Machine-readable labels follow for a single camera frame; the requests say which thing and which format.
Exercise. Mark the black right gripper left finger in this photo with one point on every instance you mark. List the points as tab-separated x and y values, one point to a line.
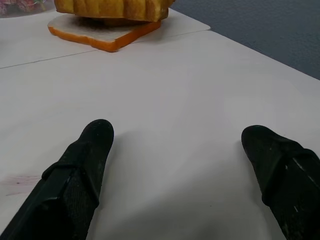
75	175

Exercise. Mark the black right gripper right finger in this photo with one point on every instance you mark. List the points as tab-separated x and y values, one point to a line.
287	175

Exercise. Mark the white bread slice orange crust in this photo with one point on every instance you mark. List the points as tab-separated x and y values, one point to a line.
100	36

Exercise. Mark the toasted golden bread slice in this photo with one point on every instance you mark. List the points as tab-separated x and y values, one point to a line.
112	8

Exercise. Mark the clear plastic bag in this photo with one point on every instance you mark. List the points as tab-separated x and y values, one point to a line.
42	8

